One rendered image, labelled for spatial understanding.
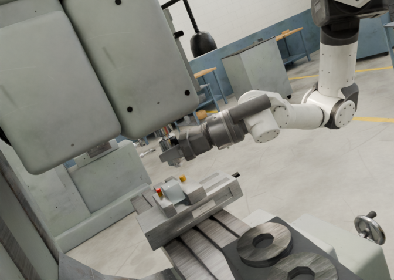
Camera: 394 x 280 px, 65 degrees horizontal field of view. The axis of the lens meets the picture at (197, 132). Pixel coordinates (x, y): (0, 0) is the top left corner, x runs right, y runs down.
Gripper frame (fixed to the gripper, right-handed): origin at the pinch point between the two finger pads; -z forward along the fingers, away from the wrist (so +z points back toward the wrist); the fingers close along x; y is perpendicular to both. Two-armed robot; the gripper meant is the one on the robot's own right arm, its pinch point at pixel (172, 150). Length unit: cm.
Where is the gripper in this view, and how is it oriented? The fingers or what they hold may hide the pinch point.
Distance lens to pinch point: 79.2
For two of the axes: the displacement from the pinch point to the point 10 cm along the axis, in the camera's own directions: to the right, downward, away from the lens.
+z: 9.2, -3.8, -1.0
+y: 3.9, 8.9, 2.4
